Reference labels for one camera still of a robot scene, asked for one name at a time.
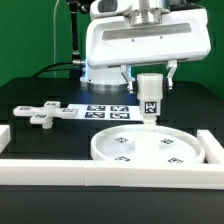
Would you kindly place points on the white marker sheet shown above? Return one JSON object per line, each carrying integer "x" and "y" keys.
{"x": 107, "y": 112}

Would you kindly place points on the white round table top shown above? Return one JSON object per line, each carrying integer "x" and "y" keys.
{"x": 136, "y": 144}

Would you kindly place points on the white U-shaped obstacle fence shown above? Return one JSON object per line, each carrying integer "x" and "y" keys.
{"x": 206, "y": 175}

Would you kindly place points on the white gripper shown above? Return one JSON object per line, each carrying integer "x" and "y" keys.
{"x": 135, "y": 32}

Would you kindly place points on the black camera stand pole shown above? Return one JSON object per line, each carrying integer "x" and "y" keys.
{"x": 83, "y": 6}

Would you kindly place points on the white cross-shaped table base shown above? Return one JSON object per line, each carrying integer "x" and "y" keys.
{"x": 44, "y": 115}

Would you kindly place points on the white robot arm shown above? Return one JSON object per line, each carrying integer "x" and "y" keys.
{"x": 109, "y": 79}

